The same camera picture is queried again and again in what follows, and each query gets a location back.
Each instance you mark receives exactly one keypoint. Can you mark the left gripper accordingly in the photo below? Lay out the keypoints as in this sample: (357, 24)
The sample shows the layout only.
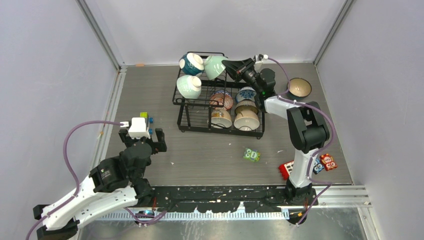
(161, 145)

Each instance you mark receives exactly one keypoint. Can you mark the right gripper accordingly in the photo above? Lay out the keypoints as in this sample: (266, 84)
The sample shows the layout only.
(234, 67)

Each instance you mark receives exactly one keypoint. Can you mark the mint green bowl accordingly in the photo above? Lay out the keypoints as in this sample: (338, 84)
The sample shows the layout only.
(213, 66)

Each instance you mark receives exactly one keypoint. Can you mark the teal bowl tan interior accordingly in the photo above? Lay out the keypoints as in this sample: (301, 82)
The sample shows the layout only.
(299, 88)

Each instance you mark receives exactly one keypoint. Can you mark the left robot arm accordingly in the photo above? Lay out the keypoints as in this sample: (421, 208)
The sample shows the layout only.
(115, 183)

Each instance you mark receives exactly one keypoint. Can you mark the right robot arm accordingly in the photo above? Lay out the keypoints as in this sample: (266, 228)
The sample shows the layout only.
(307, 124)

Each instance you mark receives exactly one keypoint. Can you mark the yellow blue toy block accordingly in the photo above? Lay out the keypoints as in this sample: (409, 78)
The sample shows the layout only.
(147, 122)

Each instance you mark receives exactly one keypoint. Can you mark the blue white patterned bowl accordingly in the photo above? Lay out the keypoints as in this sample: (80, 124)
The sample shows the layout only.
(245, 93)

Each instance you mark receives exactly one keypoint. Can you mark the red patterned bowl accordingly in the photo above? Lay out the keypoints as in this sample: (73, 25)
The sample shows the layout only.
(222, 100)

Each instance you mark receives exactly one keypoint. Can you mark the brown rimmed stacked bowl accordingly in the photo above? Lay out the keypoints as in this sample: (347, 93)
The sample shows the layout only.
(246, 105)

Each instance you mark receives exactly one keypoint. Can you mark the dark teal bowl white foot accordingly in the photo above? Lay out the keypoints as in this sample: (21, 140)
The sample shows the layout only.
(191, 64)

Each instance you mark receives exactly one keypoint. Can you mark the pale mint bowl front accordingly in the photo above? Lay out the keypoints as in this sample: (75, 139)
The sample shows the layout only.
(189, 86)

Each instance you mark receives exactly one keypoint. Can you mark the cream bowl left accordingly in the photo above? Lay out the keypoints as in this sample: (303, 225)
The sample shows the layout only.
(220, 118)

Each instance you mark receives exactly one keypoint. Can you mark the cream bowl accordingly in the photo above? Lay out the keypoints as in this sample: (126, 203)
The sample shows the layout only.
(220, 118)
(246, 120)

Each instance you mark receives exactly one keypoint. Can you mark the cream bowl right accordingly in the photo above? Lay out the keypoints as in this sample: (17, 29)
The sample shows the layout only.
(246, 120)

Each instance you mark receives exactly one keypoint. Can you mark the green owl block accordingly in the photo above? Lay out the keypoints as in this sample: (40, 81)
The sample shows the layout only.
(251, 155)

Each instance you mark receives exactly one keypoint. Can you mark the red grid block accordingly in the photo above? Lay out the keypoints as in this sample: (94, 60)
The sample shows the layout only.
(285, 169)

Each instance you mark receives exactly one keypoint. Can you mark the dark blue owl block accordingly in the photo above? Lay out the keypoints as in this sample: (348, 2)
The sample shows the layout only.
(318, 166)

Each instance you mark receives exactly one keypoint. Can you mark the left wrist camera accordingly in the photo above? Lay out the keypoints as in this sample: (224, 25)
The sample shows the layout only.
(134, 128)

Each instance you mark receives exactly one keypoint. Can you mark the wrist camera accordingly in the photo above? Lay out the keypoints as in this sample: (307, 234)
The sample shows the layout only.
(260, 58)
(134, 128)

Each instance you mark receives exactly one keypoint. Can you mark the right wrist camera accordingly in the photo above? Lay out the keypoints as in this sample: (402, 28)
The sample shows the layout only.
(260, 58)

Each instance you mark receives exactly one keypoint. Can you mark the black wire dish rack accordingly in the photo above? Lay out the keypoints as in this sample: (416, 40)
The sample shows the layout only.
(194, 114)

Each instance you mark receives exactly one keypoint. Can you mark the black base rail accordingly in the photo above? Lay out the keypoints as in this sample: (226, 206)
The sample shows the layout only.
(225, 199)

